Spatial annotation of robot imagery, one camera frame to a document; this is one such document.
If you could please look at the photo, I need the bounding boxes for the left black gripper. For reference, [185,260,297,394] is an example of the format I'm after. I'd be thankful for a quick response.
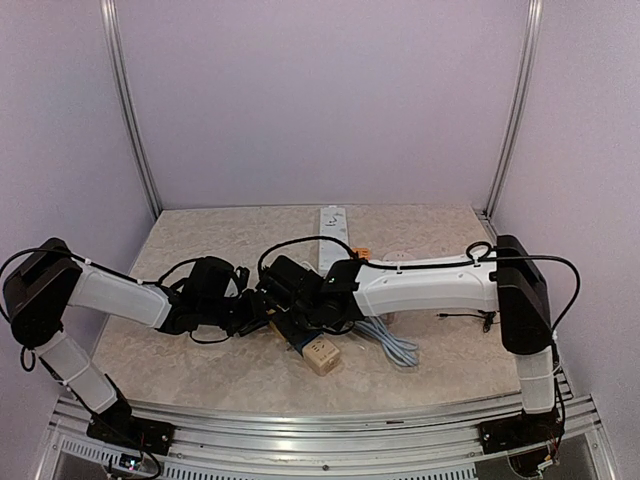
[201,289,277,337]

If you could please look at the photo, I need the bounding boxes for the yellow cube socket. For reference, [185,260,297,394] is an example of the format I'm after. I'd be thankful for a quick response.
[269,321,287,342]

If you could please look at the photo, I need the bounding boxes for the blue cube socket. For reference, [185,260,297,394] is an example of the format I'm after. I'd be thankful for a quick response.
[287,331,320,355]

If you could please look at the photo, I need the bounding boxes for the black power adapter with cable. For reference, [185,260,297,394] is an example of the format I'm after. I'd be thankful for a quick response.
[436,310,498,334]

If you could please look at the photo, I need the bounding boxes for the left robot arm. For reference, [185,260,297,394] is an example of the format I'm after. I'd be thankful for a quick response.
[1,238,269,445]

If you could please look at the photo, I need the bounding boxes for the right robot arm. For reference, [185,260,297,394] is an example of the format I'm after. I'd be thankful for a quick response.
[257,235,575,444]

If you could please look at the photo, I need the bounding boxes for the beige cube socket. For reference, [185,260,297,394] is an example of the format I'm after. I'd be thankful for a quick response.
[302,336,341,376]

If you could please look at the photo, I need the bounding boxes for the orange power adapter socket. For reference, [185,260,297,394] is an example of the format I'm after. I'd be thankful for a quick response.
[352,247,371,261]

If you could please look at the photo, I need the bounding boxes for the round pink power socket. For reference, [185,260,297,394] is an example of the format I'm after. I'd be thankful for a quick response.
[383,250,416,262]

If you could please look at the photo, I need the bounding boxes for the long white power strip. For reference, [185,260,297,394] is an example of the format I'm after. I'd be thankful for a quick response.
[318,206,350,276]

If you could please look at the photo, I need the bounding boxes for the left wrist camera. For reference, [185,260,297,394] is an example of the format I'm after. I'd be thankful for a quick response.
[231,266,250,296]

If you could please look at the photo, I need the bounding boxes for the light blue coiled cable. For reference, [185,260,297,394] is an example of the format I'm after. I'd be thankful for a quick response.
[352,317,420,370]

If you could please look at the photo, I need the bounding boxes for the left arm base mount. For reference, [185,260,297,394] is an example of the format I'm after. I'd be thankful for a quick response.
[86,416,176,456]

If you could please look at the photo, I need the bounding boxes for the aluminium front rail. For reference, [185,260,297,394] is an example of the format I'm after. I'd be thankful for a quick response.
[31,386,621,479]

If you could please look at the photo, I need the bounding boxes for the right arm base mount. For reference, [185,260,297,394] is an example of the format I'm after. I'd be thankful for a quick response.
[478,411,564,455]

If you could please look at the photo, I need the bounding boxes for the left aluminium frame post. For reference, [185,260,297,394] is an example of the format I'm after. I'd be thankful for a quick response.
[99,0,163,220]

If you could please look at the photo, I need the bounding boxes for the aluminium frame post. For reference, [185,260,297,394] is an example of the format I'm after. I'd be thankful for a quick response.
[482,0,544,223]
[99,0,163,220]

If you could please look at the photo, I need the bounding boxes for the right aluminium frame post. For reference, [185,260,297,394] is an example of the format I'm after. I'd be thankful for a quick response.
[482,0,544,223]

